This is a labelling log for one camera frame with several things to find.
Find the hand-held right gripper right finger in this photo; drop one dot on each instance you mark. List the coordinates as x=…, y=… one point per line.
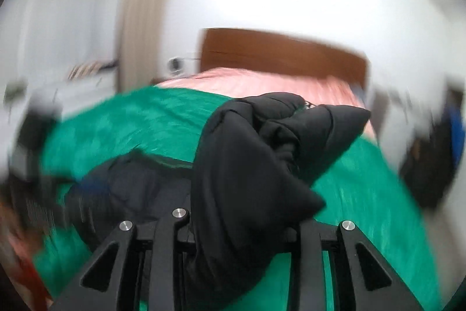
x=311, y=260

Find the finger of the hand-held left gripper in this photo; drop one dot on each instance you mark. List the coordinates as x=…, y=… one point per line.
x=89, y=187

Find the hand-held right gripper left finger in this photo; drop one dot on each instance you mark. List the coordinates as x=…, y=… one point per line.
x=165, y=260

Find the black puffer jacket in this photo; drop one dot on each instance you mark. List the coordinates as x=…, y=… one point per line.
x=236, y=169

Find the white window bench cabinet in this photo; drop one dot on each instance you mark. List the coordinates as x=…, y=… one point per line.
x=83, y=90

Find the green patterned blanket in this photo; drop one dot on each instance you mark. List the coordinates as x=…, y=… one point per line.
x=364, y=187

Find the striped cushion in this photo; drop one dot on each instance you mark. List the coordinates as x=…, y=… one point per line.
x=85, y=71

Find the dark cloth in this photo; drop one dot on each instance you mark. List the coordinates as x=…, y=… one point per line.
x=108, y=65

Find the white sheer curtain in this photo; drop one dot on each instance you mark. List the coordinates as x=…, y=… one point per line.
x=65, y=23

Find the black jacket on chair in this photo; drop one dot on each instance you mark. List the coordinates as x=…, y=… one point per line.
x=426, y=169

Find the small white fan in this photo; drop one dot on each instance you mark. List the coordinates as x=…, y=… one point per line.
x=176, y=65

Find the beige curtain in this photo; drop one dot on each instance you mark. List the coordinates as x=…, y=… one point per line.
x=142, y=23

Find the pink striped bed sheet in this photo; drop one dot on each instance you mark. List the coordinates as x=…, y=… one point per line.
x=273, y=81

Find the blue garment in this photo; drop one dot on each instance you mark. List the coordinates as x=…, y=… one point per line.
x=457, y=129

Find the brown wooden headboard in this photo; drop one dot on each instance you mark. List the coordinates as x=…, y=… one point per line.
x=276, y=52

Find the dark red bed frame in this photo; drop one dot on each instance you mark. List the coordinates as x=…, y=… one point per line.
x=34, y=278

